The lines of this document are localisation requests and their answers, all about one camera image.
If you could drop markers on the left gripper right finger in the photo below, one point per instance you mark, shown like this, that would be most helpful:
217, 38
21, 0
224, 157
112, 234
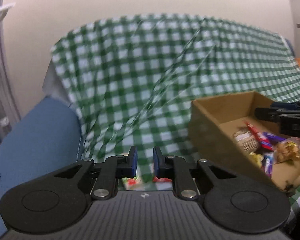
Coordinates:
178, 171

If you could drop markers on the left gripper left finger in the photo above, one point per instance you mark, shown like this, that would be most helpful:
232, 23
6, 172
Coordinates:
109, 173

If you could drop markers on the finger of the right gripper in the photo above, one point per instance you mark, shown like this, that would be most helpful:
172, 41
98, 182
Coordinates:
276, 110

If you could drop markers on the clear bag of round crackers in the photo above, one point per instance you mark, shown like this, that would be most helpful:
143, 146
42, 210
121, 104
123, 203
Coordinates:
287, 150

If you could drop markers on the purple candy wrapper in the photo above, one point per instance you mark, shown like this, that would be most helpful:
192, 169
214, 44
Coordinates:
268, 156

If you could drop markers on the red snack packet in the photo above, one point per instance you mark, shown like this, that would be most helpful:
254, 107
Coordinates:
261, 139

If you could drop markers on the red green candy wrapper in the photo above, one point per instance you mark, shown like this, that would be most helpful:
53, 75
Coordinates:
136, 183

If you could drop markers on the clear nut brittle pack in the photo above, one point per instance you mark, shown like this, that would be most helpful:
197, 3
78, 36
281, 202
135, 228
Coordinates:
246, 140

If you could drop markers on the yellow snack bar pack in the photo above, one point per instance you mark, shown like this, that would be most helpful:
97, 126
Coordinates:
256, 159

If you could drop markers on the brown cardboard box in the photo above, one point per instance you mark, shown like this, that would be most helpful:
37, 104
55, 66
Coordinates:
214, 121

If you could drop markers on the blue sofa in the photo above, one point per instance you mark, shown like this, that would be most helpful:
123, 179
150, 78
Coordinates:
46, 139

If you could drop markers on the green white checkered cloth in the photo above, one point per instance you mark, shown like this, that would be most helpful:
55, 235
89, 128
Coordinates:
131, 80

